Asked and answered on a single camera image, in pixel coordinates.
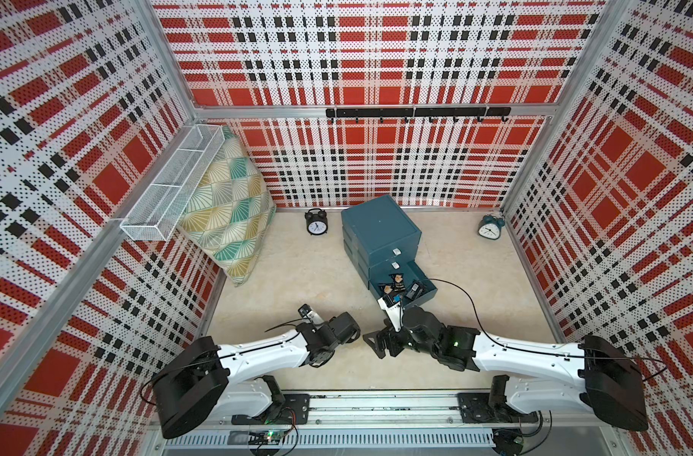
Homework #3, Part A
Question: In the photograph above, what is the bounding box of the patterned pillow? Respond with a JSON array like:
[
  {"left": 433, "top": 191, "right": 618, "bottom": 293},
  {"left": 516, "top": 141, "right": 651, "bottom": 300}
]
[{"left": 177, "top": 127, "right": 276, "bottom": 286}]

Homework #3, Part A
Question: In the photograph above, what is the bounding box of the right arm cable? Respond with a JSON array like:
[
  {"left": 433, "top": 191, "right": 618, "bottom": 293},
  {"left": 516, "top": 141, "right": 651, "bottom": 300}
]
[{"left": 428, "top": 277, "right": 671, "bottom": 383}]

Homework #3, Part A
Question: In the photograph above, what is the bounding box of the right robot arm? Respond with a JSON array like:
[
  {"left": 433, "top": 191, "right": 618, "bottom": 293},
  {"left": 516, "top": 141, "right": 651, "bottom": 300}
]
[{"left": 363, "top": 307, "right": 649, "bottom": 431}]

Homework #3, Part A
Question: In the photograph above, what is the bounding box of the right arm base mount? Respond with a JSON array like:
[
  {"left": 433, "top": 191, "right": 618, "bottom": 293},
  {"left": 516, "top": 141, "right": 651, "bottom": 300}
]
[{"left": 457, "top": 374, "right": 540, "bottom": 424}]

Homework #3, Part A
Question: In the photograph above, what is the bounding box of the black cookie packet barcode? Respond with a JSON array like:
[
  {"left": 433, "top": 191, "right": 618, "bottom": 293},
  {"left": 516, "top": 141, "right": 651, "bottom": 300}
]
[{"left": 405, "top": 280, "right": 424, "bottom": 301}]

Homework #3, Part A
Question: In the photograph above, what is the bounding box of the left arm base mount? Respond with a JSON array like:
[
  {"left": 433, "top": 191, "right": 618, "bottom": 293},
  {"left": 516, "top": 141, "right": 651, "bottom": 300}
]
[{"left": 229, "top": 375, "right": 310, "bottom": 426}]

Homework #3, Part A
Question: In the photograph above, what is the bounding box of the teal drawer cabinet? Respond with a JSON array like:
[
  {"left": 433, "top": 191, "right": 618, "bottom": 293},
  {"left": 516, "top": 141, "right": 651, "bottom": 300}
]
[{"left": 341, "top": 195, "right": 422, "bottom": 299}]

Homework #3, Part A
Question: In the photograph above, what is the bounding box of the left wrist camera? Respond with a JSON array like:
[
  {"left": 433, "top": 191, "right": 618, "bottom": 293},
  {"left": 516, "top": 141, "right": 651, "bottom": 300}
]
[{"left": 298, "top": 304, "right": 324, "bottom": 326}]

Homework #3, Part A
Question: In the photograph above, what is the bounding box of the teal alarm clock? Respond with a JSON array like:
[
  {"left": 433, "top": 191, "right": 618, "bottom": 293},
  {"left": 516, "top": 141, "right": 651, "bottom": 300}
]
[{"left": 478, "top": 215, "right": 505, "bottom": 241}]

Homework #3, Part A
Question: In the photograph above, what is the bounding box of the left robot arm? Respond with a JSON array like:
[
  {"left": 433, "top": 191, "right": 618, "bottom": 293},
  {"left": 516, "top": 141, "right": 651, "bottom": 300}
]
[{"left": 149, "top": 304, "right": 361, "bottom": 440}]

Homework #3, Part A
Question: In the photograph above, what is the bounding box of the white wire basket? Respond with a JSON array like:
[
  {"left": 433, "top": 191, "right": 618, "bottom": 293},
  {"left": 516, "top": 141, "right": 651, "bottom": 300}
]
[{"left": 120, "top": 125, "right": 225, "bottom": 241}]

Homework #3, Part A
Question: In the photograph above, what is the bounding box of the black hook rail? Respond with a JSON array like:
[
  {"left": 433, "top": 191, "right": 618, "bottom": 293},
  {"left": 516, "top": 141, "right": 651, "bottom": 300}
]
[{"left": 325, "top": 106, "right": 512, "bottom": 121}]

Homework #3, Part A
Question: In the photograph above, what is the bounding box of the teal bottom drawer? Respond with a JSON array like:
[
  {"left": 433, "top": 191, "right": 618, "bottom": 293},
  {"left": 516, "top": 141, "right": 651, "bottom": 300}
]
[{"left": 367, "top": 260, "right": 438, "bottom": 310}]

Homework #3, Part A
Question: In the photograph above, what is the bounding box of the black alarm clock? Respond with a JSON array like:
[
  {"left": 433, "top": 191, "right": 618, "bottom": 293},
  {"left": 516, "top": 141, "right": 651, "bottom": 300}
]
[{"left": 304, "top": 208, "right": 329, "bottom": 236}]

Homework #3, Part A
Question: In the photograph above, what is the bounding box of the black cookie packet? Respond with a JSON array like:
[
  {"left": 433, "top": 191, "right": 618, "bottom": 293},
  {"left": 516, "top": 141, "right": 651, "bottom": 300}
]
[
  {"left": 380, "top": 284, "right": 394, "bottom": 296},
  {"left": 390, "top": 274, "right": 405, "bottom": 289}
]

